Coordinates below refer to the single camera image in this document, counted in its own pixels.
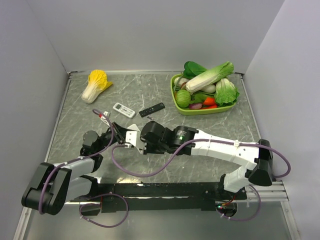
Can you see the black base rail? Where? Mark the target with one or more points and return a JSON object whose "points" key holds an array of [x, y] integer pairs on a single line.
{"points": [[161, 196]]}

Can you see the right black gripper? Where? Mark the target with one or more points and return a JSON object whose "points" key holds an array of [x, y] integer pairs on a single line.
{"points": [[147, 149]]}

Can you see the white garlic bulb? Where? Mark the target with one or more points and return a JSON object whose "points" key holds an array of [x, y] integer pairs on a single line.
{"points": [[179, 81]]}

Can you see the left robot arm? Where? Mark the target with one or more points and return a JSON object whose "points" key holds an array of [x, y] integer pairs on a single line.
{"points": [[52, 185]]}

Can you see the purple onion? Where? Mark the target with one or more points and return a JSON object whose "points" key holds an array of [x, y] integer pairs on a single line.
{"points": [[195, 106]]}

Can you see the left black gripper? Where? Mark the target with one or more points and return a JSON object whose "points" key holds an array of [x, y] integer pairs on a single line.
{"points": [[121, 132]]}

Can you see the brown mushroom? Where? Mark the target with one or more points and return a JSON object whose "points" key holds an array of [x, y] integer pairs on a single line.
{"points": [[183, 86]]}

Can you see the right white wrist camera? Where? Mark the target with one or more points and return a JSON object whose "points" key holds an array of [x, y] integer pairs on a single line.
{"points": [[133, 139]]}

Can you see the yellow napa cabbage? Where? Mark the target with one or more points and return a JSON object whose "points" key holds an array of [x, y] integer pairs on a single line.
{"points": [[97, 83]]}

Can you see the black slim remote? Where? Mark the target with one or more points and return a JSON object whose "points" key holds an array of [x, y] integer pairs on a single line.
{"points": [[151, 110]]}

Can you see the white radish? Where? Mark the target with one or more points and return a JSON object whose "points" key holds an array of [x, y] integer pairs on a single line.
{"points": [[209, 89]]}

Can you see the orange carrot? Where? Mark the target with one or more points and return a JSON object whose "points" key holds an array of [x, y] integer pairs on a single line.
{"points": [[209, 101]]}

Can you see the aluminium frame rail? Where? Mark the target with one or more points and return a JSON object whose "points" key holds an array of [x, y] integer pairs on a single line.
{"points": [[273, 193]]}

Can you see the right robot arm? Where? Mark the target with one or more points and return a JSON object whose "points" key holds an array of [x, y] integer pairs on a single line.
{"points": [[255, 159]]}

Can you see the dark green spinach leaf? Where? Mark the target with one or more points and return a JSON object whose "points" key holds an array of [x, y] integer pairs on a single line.
{"points": [[192, 69]]}

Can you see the white air conditioner remote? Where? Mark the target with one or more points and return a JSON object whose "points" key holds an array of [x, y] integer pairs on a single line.
{"points": [[124, 110]]}

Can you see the white grey-faced remote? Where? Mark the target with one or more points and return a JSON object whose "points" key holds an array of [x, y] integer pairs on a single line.
{"points": [[133, 127]]}

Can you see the green plastic basket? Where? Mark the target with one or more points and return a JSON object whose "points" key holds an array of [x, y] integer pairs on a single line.
{"points": [[195, 112]]}

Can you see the green bok choy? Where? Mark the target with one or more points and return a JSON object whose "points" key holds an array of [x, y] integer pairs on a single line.
{"points": [[226, 93]]}

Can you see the round green cabbage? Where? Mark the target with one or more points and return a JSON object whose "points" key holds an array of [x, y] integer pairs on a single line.
{"points": [[183, 98]]}

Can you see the long green napa cabbage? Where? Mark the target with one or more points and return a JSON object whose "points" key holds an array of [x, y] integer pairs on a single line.
{"points": [[209, 77]]}

